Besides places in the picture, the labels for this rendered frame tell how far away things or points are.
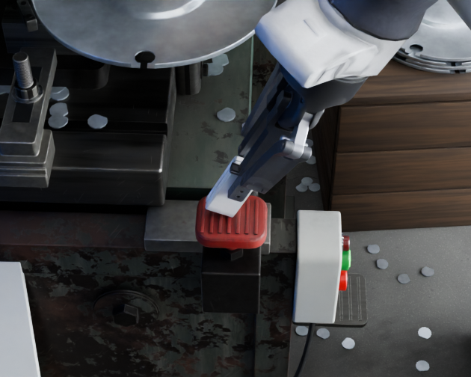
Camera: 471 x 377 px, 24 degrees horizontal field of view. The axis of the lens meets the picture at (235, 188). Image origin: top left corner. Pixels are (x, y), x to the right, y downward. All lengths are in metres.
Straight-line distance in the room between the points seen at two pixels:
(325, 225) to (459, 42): 0.70
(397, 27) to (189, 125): 0.52
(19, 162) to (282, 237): 0.30
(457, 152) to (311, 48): 1.11
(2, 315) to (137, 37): 0.37
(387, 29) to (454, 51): 1.00
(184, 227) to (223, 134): 0.15
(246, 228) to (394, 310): 0.91
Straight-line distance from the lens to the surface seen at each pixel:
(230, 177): 1.02
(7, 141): 1.17
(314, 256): 1.21
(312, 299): 1.27
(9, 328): 1.35
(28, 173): 1.17
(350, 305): 1.74
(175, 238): 1.20
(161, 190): 1.21
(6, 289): 1.30
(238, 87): 1.36
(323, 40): 0.84
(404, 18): 0.84
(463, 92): 1.82
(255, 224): 1.06
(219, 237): 1.05
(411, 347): 1.91
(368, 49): 0.85
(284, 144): 0.90
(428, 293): 1.97
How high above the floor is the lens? 1.59
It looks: 49 degrees down
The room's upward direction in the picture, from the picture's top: straight up
